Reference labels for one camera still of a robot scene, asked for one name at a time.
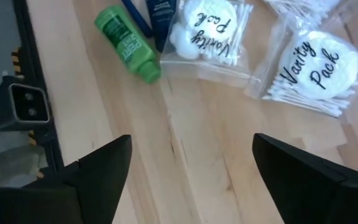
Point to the vanity pack zip bag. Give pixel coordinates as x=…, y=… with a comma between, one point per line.
x=319, y=65
x=210, y=21
x=303, y=6

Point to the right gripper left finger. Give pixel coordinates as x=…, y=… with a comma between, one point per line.
x=73, y=199

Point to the blue disposable razor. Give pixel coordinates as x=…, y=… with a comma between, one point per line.
x=137, y=18

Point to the dark blue shave butter tube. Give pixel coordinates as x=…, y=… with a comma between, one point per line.
x=162, y=18

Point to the black table-level camera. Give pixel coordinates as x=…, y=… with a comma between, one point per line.
x=30, y=104

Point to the black aluminium rig frame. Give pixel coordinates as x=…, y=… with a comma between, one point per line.
x=25, y=31

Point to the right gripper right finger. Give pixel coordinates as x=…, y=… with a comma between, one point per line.
x=315, y=193

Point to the green travel shampoo bottle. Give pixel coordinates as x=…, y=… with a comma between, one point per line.
x=126, y=40

